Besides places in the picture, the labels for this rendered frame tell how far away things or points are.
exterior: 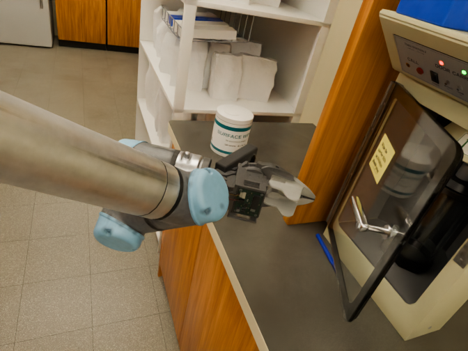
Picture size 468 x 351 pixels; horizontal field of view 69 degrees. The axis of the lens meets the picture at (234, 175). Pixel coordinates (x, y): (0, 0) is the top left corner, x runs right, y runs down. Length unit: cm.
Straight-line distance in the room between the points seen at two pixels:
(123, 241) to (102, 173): 19
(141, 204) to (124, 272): 161
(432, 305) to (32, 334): 157
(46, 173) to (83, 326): 152
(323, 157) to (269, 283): 33
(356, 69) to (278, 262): 48
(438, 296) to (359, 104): 43
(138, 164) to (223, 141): 80
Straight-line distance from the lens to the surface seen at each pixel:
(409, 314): 84
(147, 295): 190
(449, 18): 64
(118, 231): 52
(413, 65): 72
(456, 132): 75
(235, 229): 91
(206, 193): 43
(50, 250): 215
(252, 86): 178
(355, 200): 67
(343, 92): 80
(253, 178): 58
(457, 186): 80
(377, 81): 85
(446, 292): 77
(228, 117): 113
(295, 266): 87
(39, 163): 33
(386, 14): 70
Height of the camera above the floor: 154
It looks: 33 degrees down
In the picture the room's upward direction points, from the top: 14 degrees clockwise
